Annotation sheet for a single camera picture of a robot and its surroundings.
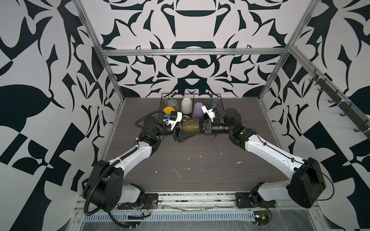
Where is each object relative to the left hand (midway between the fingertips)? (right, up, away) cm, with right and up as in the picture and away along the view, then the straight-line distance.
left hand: (194, 124), depth 67 cm
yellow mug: (-16, +7, +32) cm, 37 cm away
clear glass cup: (-13, +12, +35) cm, 39 cm away
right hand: (-1, -2, +1) cm, 2 cm away
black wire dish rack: (+16, +17, +57) cm, 61 cm away
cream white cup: (-3, +10, +35) cm, 37 cm away
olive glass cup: (-2, 0, -4) cm, 5 cm away
